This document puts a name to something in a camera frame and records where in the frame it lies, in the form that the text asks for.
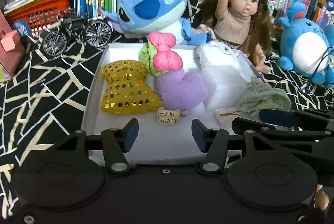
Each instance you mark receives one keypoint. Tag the black white patterned cloth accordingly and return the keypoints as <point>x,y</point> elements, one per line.
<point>54,172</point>

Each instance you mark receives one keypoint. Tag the blue round Marill plush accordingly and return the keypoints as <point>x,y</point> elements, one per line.
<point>304,47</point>

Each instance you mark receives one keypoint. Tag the blue Doraemon plush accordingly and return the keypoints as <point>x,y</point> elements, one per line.
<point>329,32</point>

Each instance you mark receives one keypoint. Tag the purple fluffy heart plush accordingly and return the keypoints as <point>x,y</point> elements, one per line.
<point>181,90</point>

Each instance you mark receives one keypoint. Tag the white foam block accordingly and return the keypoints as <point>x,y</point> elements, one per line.
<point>225,86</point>

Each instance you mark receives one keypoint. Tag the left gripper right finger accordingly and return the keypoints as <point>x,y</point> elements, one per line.
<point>213,142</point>

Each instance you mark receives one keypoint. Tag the brown haired baby doll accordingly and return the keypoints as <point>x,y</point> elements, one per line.
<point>241,24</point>

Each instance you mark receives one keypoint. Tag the light blue plastic packet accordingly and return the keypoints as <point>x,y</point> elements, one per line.
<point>225,116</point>

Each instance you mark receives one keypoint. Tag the miniature black bicycle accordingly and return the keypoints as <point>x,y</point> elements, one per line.
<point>93,31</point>

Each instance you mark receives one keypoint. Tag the small beige printed pad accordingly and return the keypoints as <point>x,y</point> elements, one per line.
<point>168,117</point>

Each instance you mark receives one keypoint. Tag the pink bow green scrunchie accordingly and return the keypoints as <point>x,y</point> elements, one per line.
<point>157,54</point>

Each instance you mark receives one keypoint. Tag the red plastic basket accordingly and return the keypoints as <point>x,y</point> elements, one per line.
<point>37,16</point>

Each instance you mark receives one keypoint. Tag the white fluffy cat plush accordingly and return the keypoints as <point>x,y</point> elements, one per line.
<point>215,53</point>

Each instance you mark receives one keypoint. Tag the green gingham floral cloth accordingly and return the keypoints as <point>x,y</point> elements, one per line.
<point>260,95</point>

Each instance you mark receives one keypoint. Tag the pink triangular dollhouse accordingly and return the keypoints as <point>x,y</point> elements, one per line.
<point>11,50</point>

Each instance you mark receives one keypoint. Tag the blue Stitch plush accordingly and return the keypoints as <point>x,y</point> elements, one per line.
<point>138,18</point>

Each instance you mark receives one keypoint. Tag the white cardboard box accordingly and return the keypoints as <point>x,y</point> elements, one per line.
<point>155,144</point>

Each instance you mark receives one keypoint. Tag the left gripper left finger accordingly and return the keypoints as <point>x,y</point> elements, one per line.
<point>118,141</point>

